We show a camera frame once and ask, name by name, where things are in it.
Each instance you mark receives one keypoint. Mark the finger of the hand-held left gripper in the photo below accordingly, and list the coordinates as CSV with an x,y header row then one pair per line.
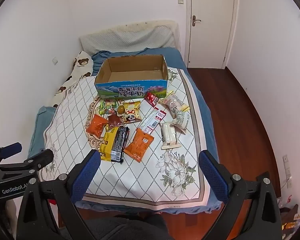
x,y
11,148
42,158

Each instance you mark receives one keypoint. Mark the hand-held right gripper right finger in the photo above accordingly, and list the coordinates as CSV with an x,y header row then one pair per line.
x,y
213,177

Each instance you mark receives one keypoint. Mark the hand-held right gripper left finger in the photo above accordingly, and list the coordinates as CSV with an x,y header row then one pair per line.
x,y
86,175

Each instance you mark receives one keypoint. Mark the orange snack packet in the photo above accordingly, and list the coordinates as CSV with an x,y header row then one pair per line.
x,y
97,126
138,146

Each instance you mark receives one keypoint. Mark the blue printed cardboard box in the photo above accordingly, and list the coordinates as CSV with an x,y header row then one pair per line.
x,y
130,90

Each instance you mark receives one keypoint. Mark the black and yellow snack packet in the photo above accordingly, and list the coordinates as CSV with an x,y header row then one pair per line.
x,y
115,142

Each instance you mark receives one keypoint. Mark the white diamond-pattern blanket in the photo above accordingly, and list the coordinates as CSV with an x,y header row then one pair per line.
x,y
130,177

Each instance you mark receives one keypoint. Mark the blue bedsheet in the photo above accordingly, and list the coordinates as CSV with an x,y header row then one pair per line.
x,y
205,130

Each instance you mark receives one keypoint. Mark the brown snack packet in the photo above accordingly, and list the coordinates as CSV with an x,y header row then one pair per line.
x,y
114,120

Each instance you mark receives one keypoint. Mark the white bread packet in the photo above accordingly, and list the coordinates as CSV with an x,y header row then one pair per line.
x,y
168,135

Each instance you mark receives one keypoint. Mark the white printed snack packet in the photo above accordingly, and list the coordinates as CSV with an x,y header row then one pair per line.
x,y
180,120

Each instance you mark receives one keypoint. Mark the green snack packet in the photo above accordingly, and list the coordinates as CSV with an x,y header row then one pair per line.
x,y
106,106

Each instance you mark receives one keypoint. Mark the clear braised egg packet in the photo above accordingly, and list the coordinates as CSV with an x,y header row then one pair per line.
x,y
120,110

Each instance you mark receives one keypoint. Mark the yellow panda-print snack packet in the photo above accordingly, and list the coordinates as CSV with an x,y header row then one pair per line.
x,y
133,113

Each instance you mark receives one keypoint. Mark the long red-white snack packet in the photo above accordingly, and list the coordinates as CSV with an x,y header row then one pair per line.
x,y
152,121

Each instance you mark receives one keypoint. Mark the pile of colourful clutter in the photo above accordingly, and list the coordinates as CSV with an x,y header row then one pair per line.
x,y
290,212

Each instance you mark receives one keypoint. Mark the cream and red snack packet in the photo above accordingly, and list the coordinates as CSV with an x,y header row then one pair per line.
x,y
172,102

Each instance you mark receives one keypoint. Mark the small red snack packet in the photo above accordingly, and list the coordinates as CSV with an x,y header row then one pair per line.
x,y
150,99

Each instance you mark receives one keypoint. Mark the bear pattern pillow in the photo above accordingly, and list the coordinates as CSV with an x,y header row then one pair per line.
x,y
82,65

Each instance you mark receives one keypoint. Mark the white textured headboard cushion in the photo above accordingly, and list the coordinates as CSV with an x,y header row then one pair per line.
x,y
130,37

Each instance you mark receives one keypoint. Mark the white door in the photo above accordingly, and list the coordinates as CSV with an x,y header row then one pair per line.
x,y
210,30

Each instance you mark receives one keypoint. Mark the white wall socket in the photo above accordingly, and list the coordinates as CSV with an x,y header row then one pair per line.
x,y
288,171
55,61
289,184
285,158

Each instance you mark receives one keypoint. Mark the white light switch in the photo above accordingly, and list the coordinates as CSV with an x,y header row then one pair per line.
x,y
180,1

